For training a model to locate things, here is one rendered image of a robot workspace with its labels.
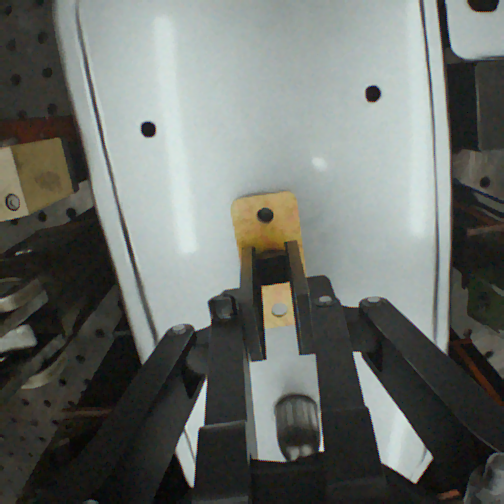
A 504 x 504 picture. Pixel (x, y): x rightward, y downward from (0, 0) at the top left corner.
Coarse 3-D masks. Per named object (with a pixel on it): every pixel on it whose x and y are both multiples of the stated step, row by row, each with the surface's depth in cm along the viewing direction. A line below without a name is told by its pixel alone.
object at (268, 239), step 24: (288, 192) 22; (240, 216) 22; (288, 216) 22; (240, 240) 23; (264, 240) 23; (288, 240) 23; (240, 264) 23; (264, 264) 22; (264, 288) 24; (288, 288) 24; (264, 312) 24; (288, 312) 24
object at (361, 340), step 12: (312, 276) 19; (324, 276) 19; (312, 288) 18; (324, 288) 18; (312, 300) 17; (348, 312) 15; (348, 324) 15; (360, 324) 15; (360, 336) 15; (372, 336) 15; (360, 348) 15; (372, 348) 15
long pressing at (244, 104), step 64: (64, 0) 19; (128, 0) 20; (192, 0) 20; (256, 0) 20; (320, 0) 20; (384, 0) 19; (64, 64) 21; (128, 64) 21; (192, 64) 21; (256, 64) 21; (320, 64) 21; (384, 64) 21; (128, 128) 22; (192, 128) 22; (256, 128) 22; (320, 128) 22; (384, 128) 22; (448, 128) 22; (128, 192) 23; (192, 192) 23; (256, 192) 23; (320, 192) 23; (384, 192) 23; (448, 192) 23; (128, 256) 24; (192, 256) 25; (320, 256) 25; (384, 256) 24; (448, 256) 25; (128, 320) 26; (192, 320) 26; (448, 320) 26; (256, 384) 28; (192, 448) 30; (320, 448) 30; (384, 448) 30
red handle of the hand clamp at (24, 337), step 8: (24, 320) 20; (32, 320) 20; (16, 328) 19; (24, 328) 19; (32, 328) 20; (8, 336) 19; (16, 336) 19; (24, 336) 19; (32, 336) 20; (0, 344) 19; (8, 344) 19; (16, 344) 19; (24, 344) 19; (32, 344) 20; (0, 352) 19; (8, 352) 19; (16, 352) 19; (24, 352) 20
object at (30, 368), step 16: (32, 304) 20; (0, 320) 17; (16, 320) 18; (0, 336) 17; (48, 336) 21; (32, 352) 20; (48, 352) 20; (0, 368) 19; (16, 368) 18; (32, 368) 19; (0, 384) 17; (16, 384) 18; (0, 400) 17
